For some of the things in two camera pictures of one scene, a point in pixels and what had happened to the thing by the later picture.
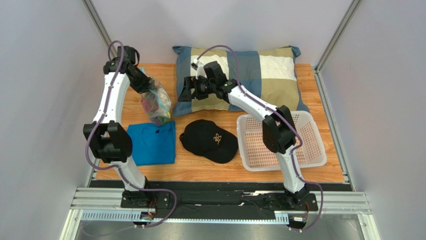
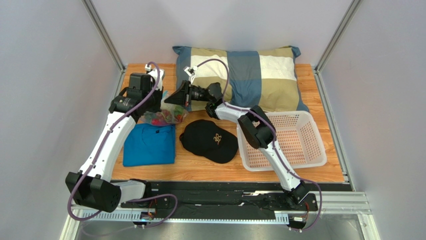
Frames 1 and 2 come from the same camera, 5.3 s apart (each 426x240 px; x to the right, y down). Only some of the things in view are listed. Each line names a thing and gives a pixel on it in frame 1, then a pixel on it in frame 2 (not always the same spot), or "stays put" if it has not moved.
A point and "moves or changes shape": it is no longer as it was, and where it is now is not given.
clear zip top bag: [156, 103] moves or changes shape
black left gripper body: [141, 83] -> [153, 101]
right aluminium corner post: [353, 8] stays put
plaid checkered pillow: [271, 72] stays put
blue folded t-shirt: [152, 144] stays put
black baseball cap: [204, 137] stays put
